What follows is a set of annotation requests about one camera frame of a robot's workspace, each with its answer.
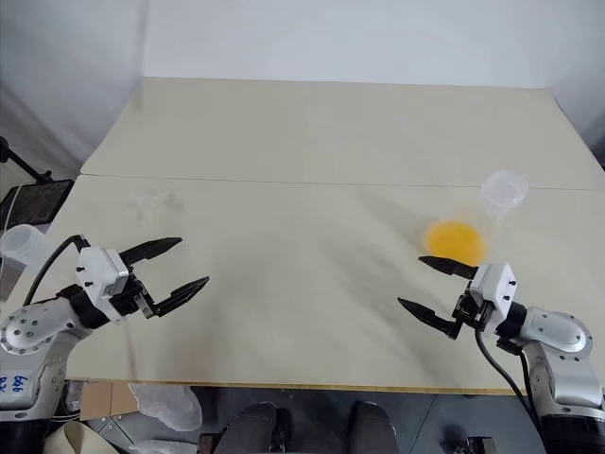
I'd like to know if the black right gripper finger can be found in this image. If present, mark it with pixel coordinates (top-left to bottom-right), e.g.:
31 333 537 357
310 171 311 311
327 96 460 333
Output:
397 296 463 341
418 254 479 281

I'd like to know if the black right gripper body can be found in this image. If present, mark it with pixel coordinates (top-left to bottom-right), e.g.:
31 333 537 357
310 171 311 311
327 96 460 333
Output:
451 281 498 332

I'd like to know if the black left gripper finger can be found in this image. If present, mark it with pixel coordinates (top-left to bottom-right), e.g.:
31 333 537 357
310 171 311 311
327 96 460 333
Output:
141 276 211 320
119 236 183 271

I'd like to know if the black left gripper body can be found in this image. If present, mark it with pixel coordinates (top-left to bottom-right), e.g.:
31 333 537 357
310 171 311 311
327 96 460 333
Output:
109 272 158 320

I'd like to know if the clear plastic cup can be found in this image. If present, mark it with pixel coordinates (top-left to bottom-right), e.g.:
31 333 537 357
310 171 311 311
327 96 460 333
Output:
419 168 530 268

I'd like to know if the brown cardboard box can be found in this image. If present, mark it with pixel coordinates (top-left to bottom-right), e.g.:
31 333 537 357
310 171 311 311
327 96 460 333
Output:
78 379 143 423

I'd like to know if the clear plastic bag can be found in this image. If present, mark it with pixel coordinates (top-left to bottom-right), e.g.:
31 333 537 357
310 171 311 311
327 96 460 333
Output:
128 381 203 432

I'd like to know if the translucent plastic cup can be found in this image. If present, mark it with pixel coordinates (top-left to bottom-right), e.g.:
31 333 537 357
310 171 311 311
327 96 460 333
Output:
0 224 54 271

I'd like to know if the dark rounded shape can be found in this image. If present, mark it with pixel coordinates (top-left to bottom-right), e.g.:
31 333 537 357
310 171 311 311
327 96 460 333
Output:
348 399 399 454
215 400 292 454

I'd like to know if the small dark metal object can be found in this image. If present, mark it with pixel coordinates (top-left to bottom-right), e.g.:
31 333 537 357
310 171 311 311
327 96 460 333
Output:
441 431 496 454

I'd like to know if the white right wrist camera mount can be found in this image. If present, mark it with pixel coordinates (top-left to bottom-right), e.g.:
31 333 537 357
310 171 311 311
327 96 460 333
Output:
467 262 520 317

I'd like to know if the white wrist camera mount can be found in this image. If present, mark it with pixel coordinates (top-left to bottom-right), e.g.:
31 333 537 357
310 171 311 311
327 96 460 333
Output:
467 262 520 317
75 245 131 323

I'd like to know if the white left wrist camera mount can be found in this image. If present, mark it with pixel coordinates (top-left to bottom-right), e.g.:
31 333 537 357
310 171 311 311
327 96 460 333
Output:
75 245 131 323

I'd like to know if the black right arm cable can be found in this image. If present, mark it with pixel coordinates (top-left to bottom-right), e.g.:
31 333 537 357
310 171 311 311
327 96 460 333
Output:
474 325 541 427

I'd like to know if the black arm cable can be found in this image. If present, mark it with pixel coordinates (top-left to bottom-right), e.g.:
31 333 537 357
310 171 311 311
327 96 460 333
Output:
474 325 541 427
22 234 92 305

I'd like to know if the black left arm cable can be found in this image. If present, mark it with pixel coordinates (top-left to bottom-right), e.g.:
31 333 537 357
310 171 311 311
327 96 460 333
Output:
22 234 92 305

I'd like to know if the beige curved strap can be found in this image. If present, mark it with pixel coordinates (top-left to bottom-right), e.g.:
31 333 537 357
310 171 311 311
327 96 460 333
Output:
43 419 131 454

